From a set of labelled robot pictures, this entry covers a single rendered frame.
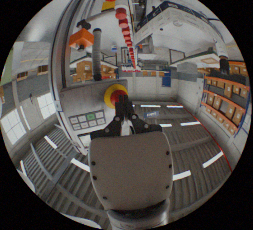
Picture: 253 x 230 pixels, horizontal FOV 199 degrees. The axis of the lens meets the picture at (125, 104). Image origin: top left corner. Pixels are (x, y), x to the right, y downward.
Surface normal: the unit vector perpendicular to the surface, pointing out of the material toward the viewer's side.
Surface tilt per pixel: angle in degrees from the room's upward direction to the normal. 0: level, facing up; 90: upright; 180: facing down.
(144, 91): 90
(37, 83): 90
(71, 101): 90
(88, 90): 90
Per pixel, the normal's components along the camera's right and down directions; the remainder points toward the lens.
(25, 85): 0.98, 0.02
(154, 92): -0.18, 0.35
